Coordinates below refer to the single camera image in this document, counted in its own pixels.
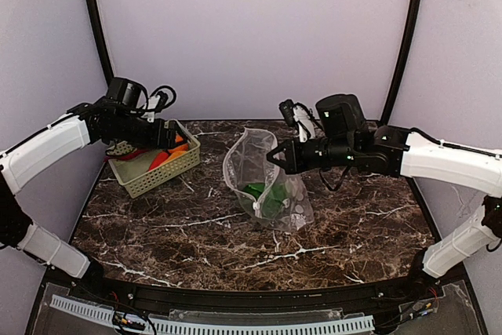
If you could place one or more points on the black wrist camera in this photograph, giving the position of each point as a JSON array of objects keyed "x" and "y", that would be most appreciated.
[
  {"x": 299, "y": 117},
  {"x": 161, "y": 98}
]

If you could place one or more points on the right black frame post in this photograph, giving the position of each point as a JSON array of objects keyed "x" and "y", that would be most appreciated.
[{"x": 401, "y": 61}]

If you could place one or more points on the left black frame post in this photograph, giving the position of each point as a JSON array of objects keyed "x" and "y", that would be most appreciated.
[{"x": 99, "y": 40}]

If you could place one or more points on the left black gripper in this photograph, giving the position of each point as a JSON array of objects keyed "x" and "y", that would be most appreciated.
[{"x": 165, "y": 136}]

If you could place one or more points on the red pepper toy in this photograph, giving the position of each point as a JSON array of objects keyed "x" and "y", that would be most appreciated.
[{"x": 160, "y": 158}]

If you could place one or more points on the dark red chili toy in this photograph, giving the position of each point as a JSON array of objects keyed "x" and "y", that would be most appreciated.
[{"x": 128, "y": 156}]

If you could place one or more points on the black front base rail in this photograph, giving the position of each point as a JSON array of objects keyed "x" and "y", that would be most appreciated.
[{"x": 448, "y": 307}]

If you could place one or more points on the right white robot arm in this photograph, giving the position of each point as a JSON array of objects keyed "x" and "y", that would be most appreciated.
[{"x": 410, "y": 153}]

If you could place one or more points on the beige perforated plastic basket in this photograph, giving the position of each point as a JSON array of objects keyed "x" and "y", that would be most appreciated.
[{"x": 135, "y": 177}]

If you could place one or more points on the white slotted cable duct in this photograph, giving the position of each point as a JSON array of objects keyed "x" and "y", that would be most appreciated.
[{"x": 204, "y": 322}]

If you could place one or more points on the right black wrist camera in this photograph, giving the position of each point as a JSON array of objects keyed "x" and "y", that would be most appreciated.
[{"x": 299, "y": 117}]

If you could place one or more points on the black frame post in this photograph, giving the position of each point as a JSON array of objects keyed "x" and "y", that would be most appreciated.
[
  {"x": 401, "y": 61},
  {"x": 99, "y": 40}
]

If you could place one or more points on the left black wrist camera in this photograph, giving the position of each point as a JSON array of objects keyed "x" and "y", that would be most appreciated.
[{"x": 161, "y": 98}]

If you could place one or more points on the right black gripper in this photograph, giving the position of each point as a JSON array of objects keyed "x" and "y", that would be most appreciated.
[{"x": 292, "y": 155}]

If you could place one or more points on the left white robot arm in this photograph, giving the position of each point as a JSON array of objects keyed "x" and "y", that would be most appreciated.
[{"x": 24, "y": 161}]

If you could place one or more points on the clear zip top bag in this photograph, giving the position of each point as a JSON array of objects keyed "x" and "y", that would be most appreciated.
[{"x": 246, "y": 163}]

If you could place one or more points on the white bok choy toy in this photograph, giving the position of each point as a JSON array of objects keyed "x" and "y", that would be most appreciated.
[{"x": 267, "y": 203}]

